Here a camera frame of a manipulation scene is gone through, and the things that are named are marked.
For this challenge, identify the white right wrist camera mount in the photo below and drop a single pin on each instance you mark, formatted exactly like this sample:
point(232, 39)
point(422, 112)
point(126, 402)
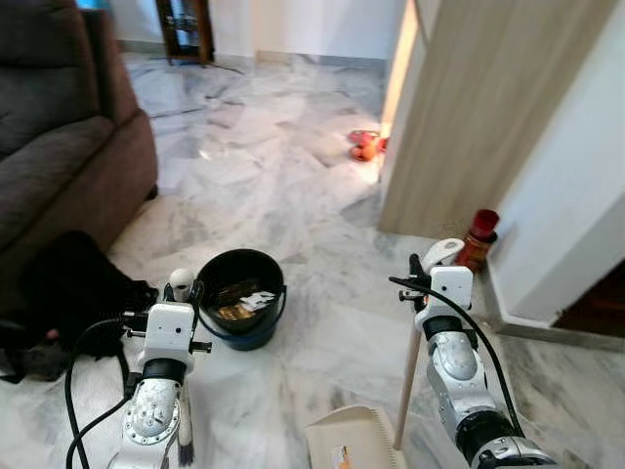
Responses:
point(449, 291)

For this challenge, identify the light wood panel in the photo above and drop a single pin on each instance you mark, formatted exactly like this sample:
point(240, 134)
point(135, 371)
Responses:
point(488, 107)

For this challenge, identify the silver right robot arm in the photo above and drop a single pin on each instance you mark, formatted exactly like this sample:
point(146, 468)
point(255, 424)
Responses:
point(459, 381)

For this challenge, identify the brown fabric sofa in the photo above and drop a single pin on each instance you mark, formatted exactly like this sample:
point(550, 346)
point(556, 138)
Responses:
point(59, 127)

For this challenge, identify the red spray can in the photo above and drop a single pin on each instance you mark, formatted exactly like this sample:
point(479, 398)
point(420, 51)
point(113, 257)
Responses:
point(479, 244)

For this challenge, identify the red plastic item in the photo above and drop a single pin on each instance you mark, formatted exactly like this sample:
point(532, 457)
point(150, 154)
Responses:
point(366, 145)

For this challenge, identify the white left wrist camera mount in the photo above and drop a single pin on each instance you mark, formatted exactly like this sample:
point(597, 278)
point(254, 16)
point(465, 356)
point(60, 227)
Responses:
point(171, 332)

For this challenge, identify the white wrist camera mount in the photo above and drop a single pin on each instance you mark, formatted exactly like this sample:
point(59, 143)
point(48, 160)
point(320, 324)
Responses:
point(449, 291)
point(171, 332)

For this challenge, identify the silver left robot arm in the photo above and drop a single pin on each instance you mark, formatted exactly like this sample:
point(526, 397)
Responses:
point(151, 415)

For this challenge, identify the black bucket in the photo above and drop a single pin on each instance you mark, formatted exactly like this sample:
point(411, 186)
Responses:
point(220, 274)

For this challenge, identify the black bag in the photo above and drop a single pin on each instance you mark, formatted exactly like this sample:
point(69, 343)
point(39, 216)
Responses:
point(68, 283)

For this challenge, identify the small dark wood cabinet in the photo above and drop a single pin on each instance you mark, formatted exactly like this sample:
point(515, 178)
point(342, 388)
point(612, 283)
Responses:
point(200, 29)

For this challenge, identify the white paper scrap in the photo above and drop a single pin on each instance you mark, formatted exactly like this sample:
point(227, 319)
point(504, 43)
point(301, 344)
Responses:
point(257, 301)

